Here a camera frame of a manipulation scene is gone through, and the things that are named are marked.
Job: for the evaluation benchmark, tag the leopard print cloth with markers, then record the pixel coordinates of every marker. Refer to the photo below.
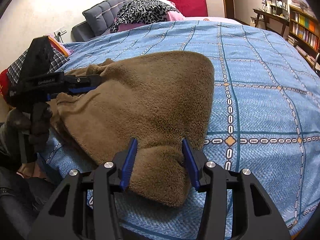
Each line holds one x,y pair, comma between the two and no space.
145,11

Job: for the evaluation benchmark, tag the orange edged cushion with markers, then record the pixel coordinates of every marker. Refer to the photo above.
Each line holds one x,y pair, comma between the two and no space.
60,46

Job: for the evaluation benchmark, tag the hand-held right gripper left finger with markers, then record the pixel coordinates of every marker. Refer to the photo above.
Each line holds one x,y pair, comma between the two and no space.
128,165

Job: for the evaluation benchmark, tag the white wall socket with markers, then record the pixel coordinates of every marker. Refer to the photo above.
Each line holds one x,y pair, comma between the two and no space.
60,31

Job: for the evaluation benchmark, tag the blue checked blanket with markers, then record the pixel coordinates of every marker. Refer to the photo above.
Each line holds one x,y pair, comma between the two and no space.
250,92

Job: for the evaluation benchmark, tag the grey padded headboard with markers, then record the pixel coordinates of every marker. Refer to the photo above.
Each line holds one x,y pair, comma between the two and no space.
102,15

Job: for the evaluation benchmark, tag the wooden bookshelf with books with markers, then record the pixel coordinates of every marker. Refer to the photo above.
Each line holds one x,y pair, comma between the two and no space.
303,32

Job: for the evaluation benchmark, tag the pink quilt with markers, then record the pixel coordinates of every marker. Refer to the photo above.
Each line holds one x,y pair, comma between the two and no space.
172,13

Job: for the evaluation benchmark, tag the person's dark clothing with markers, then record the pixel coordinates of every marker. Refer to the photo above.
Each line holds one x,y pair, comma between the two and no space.
30,197

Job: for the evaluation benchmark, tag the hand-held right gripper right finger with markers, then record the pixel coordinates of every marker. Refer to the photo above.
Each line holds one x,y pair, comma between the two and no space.
191,165

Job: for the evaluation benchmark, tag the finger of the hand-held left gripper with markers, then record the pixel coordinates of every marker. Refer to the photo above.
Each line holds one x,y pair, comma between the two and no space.
85,80
80,89

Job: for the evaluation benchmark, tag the bed with grey sheet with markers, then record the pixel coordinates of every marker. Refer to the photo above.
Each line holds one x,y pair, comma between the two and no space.
215,20

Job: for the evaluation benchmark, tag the person's left hand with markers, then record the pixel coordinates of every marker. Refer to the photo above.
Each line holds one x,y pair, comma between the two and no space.
41,127

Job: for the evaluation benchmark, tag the brown fleece pants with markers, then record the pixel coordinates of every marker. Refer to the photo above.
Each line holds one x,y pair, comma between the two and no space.
150,110

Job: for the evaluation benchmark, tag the small cubby shelf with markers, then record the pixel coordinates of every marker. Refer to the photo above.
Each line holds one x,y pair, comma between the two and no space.
275,2

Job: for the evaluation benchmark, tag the plaid pillow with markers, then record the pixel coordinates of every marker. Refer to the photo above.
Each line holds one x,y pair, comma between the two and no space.
56,60

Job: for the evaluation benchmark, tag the dark wooden desk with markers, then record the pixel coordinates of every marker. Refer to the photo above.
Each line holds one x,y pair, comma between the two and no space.
268,17

